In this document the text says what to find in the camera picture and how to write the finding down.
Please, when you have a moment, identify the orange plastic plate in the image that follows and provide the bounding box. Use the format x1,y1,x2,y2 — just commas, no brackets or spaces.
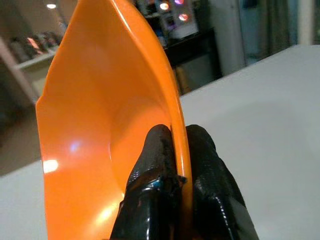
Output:
35,0,193,240

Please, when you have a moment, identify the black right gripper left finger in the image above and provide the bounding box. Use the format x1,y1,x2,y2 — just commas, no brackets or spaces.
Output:
109,124,181,240

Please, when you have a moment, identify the white shelf unit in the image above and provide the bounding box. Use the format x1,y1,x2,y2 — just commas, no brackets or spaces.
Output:
0,37,62,106

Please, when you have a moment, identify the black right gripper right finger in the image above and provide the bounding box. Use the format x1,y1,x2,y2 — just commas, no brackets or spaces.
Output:
185,124,260,240

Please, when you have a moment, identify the black sideboard cabinet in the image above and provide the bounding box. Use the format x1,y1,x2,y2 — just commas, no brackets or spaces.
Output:
163,27,223,96

